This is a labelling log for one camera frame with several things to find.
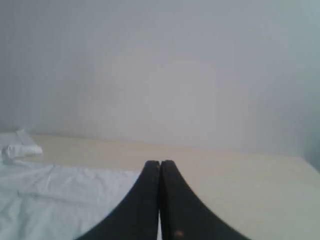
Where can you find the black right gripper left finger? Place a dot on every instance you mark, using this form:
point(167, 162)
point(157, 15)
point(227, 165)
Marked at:
point(136, 217)

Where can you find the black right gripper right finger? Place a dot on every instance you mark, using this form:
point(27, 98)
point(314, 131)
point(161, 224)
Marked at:
point(183, 215)

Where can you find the white t-shirt red print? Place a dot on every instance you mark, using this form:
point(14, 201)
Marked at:
point(56, 188)

